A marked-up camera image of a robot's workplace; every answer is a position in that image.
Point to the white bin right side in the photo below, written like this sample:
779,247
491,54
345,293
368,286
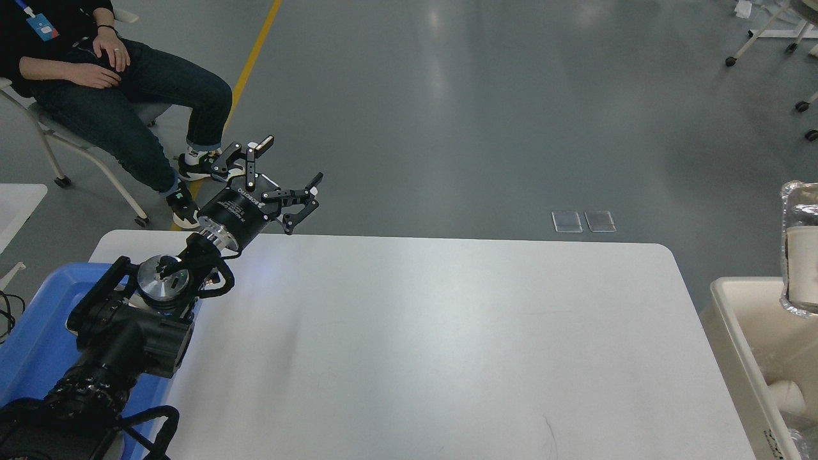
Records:
757,342

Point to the clear floor plate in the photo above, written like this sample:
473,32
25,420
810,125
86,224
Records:
600,221
567,221

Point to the blue plastic tray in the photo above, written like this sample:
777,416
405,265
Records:
32,345

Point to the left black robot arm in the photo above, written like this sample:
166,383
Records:
139,319

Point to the clear floor plate left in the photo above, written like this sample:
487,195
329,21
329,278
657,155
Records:
567,221

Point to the aluminium foil tray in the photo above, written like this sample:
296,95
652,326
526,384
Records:
799,208

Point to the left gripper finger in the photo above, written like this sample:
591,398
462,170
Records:
237,160
289,207

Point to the person in black sweater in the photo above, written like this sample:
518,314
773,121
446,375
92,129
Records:
68,56

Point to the clear floor plate right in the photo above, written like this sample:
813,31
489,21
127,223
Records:
600,221

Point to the white cup in bin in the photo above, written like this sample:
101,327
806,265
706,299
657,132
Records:
787,397

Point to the white side table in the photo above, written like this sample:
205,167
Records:
18,202

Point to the white rolling cart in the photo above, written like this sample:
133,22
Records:
805,27

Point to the white wheeled chair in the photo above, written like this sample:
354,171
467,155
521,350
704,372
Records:
52,132

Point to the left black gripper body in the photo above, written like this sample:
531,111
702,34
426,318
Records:
233,218

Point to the white paper cup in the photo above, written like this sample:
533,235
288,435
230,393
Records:
801,260

